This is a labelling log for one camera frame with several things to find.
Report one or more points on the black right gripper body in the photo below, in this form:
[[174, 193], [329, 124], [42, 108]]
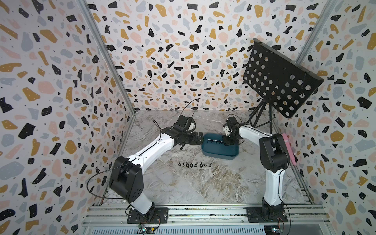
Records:
[[227, 139]]

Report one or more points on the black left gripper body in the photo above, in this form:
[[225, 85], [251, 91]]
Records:
[[191, 138]]

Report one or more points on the teal plastic storage box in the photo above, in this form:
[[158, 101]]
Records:
[[217, 150]]

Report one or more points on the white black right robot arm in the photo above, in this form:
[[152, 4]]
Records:
[[273, 157]]

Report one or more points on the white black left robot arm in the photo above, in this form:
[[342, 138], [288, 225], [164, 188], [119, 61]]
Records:
[[127, 174]]

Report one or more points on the pink cylindrical bottle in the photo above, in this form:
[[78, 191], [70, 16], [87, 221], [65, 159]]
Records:
[[289, 149]]

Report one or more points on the black music stand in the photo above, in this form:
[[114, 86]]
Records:
[[284, 85]]

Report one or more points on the aluminium corner profile right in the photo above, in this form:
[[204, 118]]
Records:
[[325, 14]]

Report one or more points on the aluminium corner profile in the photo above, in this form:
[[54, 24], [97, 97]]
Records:
[[325, 14], [84, 8]]

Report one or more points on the aluminium corner profile left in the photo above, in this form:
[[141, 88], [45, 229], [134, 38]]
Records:
[[84, 8]]

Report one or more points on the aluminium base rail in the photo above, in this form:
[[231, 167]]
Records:
[[220, 219]]

